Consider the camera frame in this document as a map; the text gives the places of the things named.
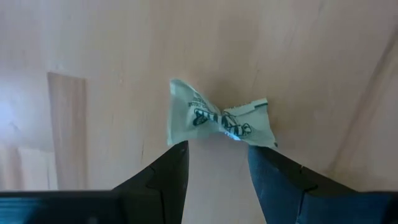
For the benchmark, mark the green-white sweetener packet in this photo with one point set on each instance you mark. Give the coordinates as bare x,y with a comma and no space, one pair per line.
186,115

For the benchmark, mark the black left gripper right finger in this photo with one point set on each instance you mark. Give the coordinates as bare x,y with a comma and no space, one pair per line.
280,193

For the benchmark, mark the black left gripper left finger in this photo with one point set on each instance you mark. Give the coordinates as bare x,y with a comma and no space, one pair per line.
161,193

